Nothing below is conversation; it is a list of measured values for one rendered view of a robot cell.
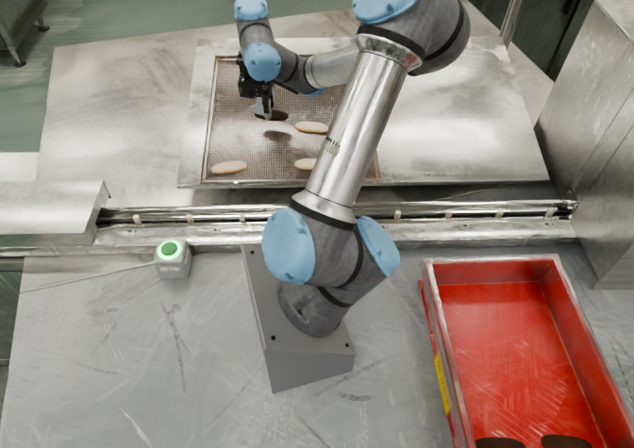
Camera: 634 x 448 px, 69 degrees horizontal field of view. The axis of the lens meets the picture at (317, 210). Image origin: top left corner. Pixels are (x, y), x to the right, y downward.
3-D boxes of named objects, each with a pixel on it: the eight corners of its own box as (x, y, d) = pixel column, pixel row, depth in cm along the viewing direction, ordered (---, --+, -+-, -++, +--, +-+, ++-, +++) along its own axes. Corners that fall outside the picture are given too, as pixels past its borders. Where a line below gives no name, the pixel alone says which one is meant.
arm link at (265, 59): (301, 72, 102) (291, 39, 107) (261, 50, 94) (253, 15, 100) (278, 94, 106) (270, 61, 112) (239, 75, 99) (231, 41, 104)
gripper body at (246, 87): (245, 79, 128) (240, 43, 117) (276, 82, 127) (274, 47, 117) (240, 99, 124) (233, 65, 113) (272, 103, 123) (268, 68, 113)
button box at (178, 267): (160, 287, 118) (149, 262, 110) (166, 261, 123) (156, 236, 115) (193, 286, 118) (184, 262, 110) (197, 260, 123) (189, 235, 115)
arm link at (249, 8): (235, 17, 99) (229, -8, 103) (241, 58, 109) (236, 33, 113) (271, 12, 100) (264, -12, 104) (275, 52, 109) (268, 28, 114)
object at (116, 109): (124, 401, 176) (19, 292, 113) (119, 187, 247) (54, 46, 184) (536, 289, 209) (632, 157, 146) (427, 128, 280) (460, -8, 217)
